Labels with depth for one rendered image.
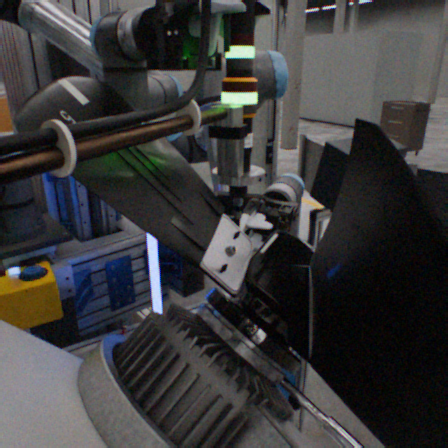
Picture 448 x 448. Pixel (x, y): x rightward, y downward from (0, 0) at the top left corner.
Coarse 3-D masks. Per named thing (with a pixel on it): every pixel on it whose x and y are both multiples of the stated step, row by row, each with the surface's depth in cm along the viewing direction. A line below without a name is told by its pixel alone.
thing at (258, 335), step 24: (288, 240) 46; (264, 264) 46; (288, 264) 45; (216, 288) 49; (240, 288) 50; (264, 288) 45; (240, 312) 43; (264, 312) 45; (264, 336) 42; (288, 360) 43
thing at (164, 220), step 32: (32, 96) 33; (64, 96) 37; (96, 96) 42; (32, 128) 31; (96, 160) 36; (128, 160) 40; (160, 160) 43; (96, 192) 34; (128, 192) 38; (160, 192) 41; (192, 192) 45; (160, 224) 39; (192, 224) 43; (192, 256) 41
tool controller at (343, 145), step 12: (336, 144) 112; (348, 144) 113; (396, 144) 119; (324, 156) 114; (336, 156) 111; (348, 156) 107; (324, 168) 115; (336, 168) 111; (324, 180) 116; (336, 180) 112; (312, 192) 122; (324, 192) 118; (336, 192) 113; (324, 204) 119
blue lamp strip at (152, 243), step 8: (152, 240) 88; (152, 248) 88; (152, 256) 89; (152, 264) 90; (152, 272) 90; (152, 280) 91; (152, 288) 92; (152, 296) 93; (160, 296) 94; (160, 304) 95; (160, 312) 95
